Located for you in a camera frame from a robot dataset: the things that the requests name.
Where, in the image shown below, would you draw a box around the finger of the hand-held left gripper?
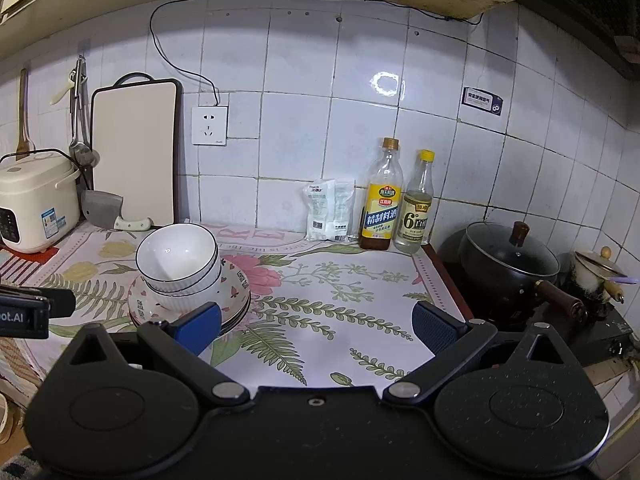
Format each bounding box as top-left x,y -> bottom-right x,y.
0,284 -> 77,319

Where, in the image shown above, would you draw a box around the hanging metal utensils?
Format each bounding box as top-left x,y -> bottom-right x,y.
75,60 -> 101,167

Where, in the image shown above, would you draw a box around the clear vinegar bottle yellow cap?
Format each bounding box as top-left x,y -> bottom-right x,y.
394,149 -> 434,254

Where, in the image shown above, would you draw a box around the white cutting board black rim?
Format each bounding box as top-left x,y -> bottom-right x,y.
90,73 -> 183,228

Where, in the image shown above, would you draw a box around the purple white wall sticker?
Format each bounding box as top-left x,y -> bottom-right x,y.
461,86 -> 503,117

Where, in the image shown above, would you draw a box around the white plastic packet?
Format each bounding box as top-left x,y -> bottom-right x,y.
302,180 -> 337,242
332,178 -> 356,241

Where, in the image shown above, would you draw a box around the floral tablecloth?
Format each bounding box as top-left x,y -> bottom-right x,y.
0,220 -> 473,411

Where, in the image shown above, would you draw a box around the hanging metal ladle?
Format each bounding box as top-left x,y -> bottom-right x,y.
68,57 -> 87,161

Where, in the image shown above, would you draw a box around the small cream enamel pot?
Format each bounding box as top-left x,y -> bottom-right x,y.
571,246 -> 626,305

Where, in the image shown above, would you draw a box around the black gas stove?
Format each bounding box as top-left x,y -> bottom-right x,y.
435,255 -> 632,366

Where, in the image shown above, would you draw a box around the yellow label cooking wine bottle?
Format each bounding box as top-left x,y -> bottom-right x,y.
358,137 -> 404,251

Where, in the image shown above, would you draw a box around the wooden spatula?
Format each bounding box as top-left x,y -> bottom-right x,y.
15,69 -> 37,161

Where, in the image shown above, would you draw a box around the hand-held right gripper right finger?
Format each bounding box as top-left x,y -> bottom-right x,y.
383,300 -> 576,409

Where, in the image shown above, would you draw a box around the white wall socket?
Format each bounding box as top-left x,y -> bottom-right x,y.
192,105 -> 229,147

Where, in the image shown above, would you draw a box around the dark range hood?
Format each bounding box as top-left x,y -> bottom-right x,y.
520,0 -> 640,78

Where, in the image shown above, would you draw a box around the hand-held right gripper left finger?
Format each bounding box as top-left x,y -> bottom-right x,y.
64,301 -> 251,409

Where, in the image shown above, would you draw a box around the cream handled peeler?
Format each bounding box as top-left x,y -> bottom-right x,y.
50,74 -> 78,106

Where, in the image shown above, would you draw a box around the black power cable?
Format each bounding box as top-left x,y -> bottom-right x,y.
150,0 -> 485,107

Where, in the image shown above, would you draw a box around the black wok with glass lid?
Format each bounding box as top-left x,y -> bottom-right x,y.
459,221 -> 588,323

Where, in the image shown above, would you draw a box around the white heart print deep plate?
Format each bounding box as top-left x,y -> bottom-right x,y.
128,255 -> 252,328

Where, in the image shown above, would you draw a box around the steel cleaver cream handle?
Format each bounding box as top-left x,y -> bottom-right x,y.
81,190 -> 156,232

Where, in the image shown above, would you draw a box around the cream rice cooker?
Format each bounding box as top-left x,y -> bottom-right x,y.
0,148 -> 82,255

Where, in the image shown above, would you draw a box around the white ribbed bowl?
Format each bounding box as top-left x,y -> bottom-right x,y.
149,272 -> 222,314
135,223 -> 219,292
142,260 -> 223,297

